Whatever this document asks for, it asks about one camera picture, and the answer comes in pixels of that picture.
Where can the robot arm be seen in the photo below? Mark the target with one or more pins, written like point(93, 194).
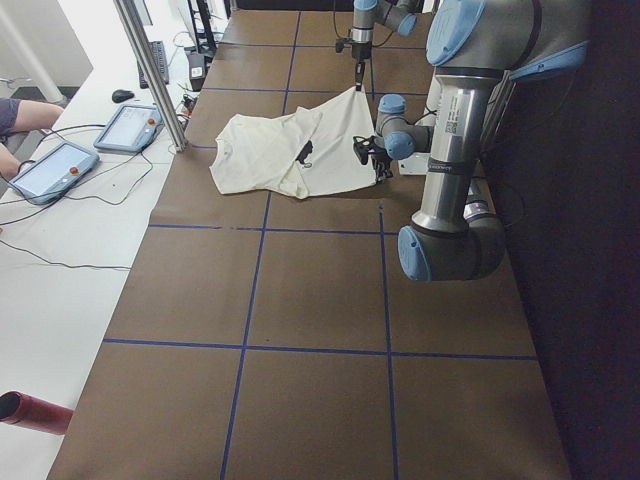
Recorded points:
point(400, 18)
point(472, 46)

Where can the teach pendant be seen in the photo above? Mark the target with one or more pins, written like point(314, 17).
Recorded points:
point(54, 174)
point(130, 130)

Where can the white long-sleeve t-shirt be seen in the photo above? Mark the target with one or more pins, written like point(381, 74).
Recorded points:
point(305, 154)

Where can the red cylinder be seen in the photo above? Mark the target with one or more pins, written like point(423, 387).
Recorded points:
point(25, 411)

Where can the white mounting column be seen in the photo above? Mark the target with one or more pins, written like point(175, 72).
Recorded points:
point(443, 106)

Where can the black computer mouse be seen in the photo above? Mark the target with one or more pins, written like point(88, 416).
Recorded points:
point(121, 95)

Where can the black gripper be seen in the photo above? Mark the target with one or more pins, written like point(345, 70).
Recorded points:
point(381, 159)
point(359, 52)

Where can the person forearm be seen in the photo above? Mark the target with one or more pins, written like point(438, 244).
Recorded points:
point(19, 115)

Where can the black power adapter box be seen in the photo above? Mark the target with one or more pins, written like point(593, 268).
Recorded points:
point(197, 70)

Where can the far teach pendant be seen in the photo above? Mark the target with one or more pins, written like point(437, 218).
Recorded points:
point(130, 130)

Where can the black keyboard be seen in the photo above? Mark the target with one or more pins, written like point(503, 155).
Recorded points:
point(160, 61)

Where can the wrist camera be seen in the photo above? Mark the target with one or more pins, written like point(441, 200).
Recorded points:
point(341, 43)
point(364, 147)

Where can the aluminium frame post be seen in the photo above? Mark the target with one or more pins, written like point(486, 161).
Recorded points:
point(138, 40)

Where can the near teach pendant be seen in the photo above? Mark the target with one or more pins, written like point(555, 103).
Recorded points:
point(54, 174)

